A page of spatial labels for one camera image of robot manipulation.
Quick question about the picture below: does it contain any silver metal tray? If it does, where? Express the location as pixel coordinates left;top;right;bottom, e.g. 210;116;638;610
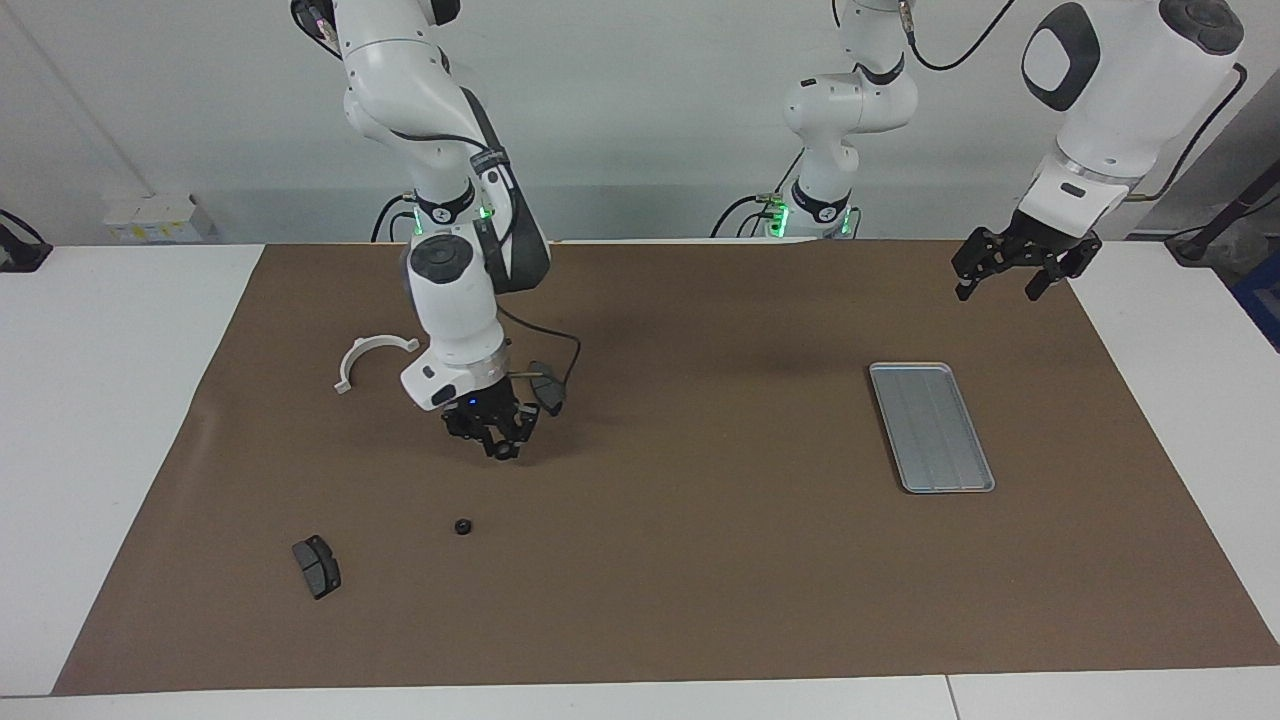
868;362;997;495

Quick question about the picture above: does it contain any dark grey brake pad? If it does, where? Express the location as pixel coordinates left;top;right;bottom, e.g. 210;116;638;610
291;535;342;601
527;360;567;418

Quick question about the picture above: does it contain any black stand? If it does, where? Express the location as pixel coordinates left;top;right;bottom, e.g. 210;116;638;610
1165;160;1280;266

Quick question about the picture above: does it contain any brown table mat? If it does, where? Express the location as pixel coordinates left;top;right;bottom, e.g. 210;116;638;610
52;238;1280;697

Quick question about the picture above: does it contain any blue crate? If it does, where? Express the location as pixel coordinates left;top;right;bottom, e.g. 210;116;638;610
1232;250;1280;353

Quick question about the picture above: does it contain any black clamp base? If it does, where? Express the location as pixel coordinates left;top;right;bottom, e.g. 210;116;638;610
0;208;53;273

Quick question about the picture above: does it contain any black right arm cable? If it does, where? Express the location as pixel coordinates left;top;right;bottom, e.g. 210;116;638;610
495;305;583;391

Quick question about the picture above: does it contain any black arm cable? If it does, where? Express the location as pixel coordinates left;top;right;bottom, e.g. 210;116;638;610
898;0;1249;199
495;305;583;391

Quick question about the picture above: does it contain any white curved plastic bracket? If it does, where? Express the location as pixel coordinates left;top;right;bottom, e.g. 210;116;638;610
333;334;421;395

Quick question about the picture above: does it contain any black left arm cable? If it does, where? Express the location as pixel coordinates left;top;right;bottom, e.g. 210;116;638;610
898;0;1249;199

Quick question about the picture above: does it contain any black right base cable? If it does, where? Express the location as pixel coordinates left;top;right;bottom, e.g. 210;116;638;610
370;193;413;243

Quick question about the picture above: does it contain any black base cable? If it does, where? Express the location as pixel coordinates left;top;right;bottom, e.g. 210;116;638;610
710;150;806;239
370;193;413;243

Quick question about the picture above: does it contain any black left base cable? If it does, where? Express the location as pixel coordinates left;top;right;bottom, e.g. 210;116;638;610
710;150;806;239

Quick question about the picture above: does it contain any white wall socket box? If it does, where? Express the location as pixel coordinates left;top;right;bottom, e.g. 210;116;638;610
103;193;219;244

